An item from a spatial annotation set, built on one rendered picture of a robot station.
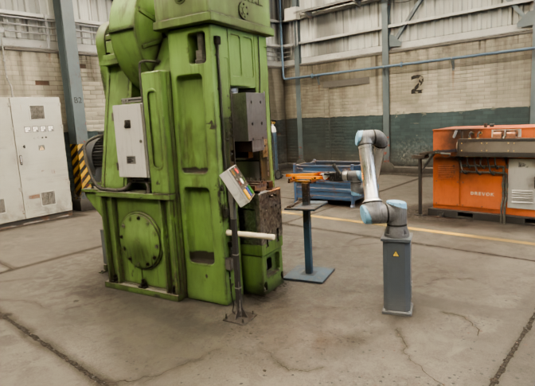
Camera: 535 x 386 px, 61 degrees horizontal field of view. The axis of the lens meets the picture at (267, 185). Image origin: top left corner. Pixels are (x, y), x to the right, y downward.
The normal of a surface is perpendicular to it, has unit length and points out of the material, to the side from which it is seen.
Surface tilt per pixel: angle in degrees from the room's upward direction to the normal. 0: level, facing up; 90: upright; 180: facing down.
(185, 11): 90
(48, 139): 90
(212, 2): 90
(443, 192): 91
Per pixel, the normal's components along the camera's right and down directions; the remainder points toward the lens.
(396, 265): -0.36, 0.16
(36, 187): 0.75, 0.06
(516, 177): -0.66, 0.15
